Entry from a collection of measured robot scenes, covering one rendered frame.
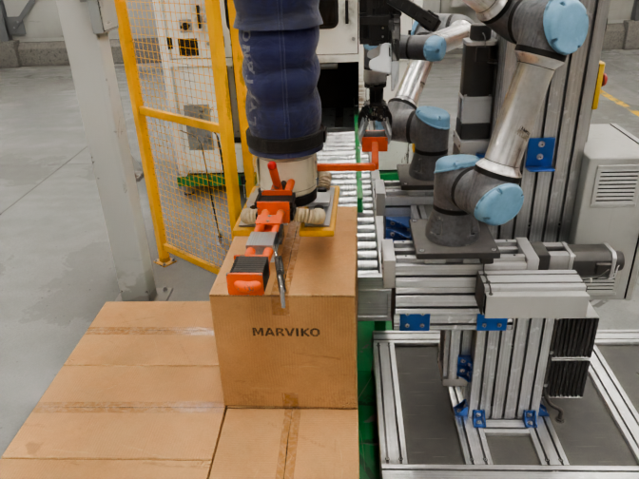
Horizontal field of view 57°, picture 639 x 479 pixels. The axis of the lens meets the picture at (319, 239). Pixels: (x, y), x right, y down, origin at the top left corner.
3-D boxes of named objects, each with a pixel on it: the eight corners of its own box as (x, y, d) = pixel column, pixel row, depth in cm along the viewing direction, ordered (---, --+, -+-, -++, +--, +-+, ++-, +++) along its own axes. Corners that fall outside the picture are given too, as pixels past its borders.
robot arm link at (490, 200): (479, 211, 158) (553, 0, 141) (516, 233, 146) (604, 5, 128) (444, 207, 153) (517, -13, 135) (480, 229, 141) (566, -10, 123)
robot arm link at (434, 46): (486, 46, 218) (436, 70, 182) (457, 44, 224) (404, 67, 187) (489, 12, 213) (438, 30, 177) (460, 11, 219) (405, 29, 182)
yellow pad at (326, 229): (309, 191, 195) (309, 177, 193) (339, 190, 194) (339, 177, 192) (299, 237, 165) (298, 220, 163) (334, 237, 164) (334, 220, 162)
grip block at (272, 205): (261, 210, 158) (259, 189, 155) (297, 209, 157) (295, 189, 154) (255, 223, 150) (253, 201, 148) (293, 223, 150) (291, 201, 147)
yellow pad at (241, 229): (253, 191, 197) (252, 177, 194) (282, 191, 196) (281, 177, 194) (232, 237, 167) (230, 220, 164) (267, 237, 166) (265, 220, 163)
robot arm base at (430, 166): (448, 165, 216) (450, 140, 212) (455, 181, 203) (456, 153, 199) (407, 166, 217) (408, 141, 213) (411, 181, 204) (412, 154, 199)
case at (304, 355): (256, 299, 231) (247, 206, 213) (358, 299, 228) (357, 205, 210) (224, 406, 178) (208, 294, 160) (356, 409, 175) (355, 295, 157)
